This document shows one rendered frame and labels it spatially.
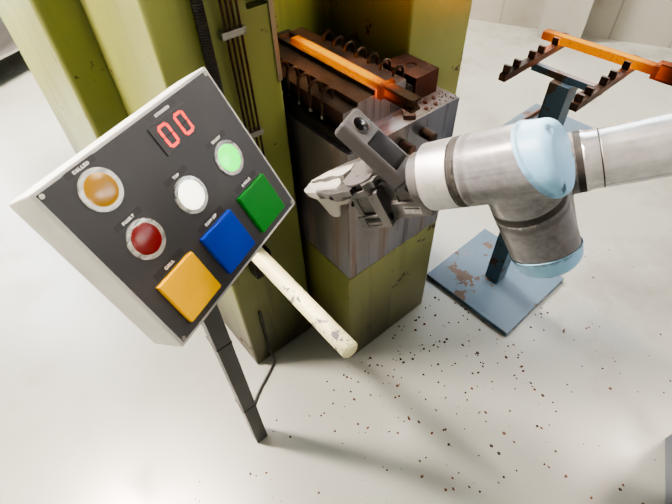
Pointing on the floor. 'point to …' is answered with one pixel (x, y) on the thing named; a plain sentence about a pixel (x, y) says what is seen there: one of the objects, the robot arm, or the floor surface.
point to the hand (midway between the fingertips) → (309, 185)
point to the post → (215, 330)
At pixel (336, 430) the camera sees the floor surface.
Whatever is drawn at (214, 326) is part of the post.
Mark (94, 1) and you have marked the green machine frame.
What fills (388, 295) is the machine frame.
